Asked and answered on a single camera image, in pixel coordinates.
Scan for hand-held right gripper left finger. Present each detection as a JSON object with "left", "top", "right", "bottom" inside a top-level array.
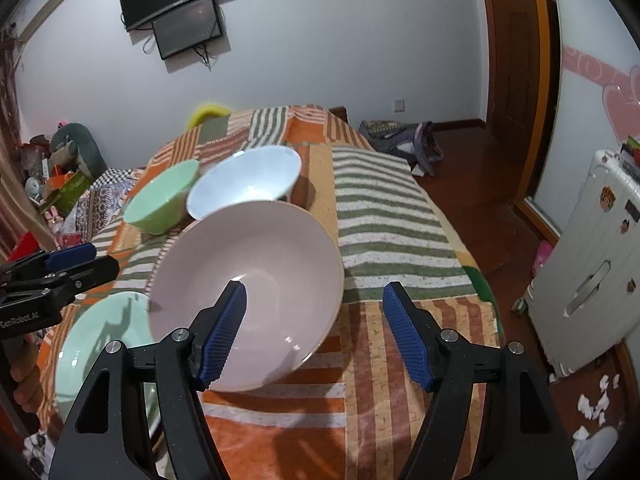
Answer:
[{"left": 47, "top": 280, "right": 248, "bottom": 480}]

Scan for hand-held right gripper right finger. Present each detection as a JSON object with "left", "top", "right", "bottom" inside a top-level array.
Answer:
[{"left": 382, "top": 281, "right": 576, "bottom": 480}]

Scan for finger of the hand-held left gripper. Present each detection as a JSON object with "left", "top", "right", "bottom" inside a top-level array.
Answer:
[
  {"left": 0, "top": 242, "right": 99, "bottom": 284},
  {"left": 42, "top": 255, "right": 121, "bottom": 307}
]

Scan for light green plate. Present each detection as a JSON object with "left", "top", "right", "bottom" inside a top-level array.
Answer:
[{"left": 54, "top": 291, "right": 161, "bottom": 441}]

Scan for pink bowl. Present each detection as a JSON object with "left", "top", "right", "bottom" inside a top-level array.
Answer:
[{"left": 147, "top": 201, "right": 346, "bottom": 393}]

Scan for light green bowl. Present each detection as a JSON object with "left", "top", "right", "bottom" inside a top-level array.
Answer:
[{"left": 122, "top": 159, "right": 201, "bottom": 236}]

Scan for white spotted bowl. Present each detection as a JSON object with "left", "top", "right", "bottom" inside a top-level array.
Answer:
[{"left": 186, "top": 145, "right": 302, "bottom": 221}]

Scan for person's left hand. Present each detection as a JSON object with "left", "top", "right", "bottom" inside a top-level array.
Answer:
[{"left": 9, "top": 334, "right": 44, "bottom": 412}]

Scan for green paper bag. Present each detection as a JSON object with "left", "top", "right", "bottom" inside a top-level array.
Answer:
[{"left": 42, "top": 170, "right": 94, "bottom": 211}]

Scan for checkered patterned patchwork blanket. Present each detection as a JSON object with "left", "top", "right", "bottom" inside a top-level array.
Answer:
[{"left": 60, "top": 167, "right": 147, "bottom": 241}]

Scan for grey plush toy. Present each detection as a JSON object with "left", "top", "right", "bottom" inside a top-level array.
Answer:
[{"left": 50, "top": 122, "right": 109, "bottom": 179}]

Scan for orange striped patchwork blanket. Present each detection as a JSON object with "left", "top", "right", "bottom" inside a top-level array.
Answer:
[{"left": 37, "top": 105, "right": 506, "bottom": 480}]

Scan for pink toy on floor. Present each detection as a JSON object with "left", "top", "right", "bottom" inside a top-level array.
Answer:
[{"left": 532, "top": 240, "right": 551, "bottom": 276}]

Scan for white hard-shell suitcase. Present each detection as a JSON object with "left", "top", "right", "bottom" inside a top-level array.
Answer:
[{"left": 512, "top": 149, "right": 640, "bottom": 386}]

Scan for dark bag on floor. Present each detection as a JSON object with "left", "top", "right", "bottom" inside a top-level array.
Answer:
[{"left": 359, "top": 120, "right": 445, "bottom": 177}]

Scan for scattered white paper scraps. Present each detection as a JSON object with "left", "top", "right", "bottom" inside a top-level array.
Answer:
[{"left": 547, "top": 370, "right": 624, "bottom": 468}]

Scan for brown wooden door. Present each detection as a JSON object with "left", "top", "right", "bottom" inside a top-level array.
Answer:
[{"left": 475, "top": 0, "right": 562, "bottom": 201}]

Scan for white heart-decorated sliding door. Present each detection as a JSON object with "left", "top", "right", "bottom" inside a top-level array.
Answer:
[{"left": 520, "top": 0, "right": 640, "bottom": 246}]

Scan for small black wall monitor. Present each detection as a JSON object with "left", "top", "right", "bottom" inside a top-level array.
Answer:
[{"left": 151, "top": 0, "right": 224, "bottom": 61}]

